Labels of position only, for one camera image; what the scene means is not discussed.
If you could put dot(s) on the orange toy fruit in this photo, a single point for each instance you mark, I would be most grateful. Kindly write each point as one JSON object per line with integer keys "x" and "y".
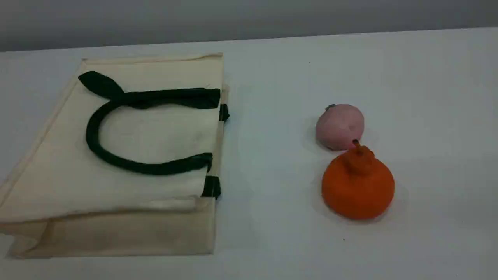
{"x": 358, "y": 190}

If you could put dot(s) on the pink toy peach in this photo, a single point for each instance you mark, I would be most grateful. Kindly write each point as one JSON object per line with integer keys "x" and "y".
{"x": 338, "y": 126}

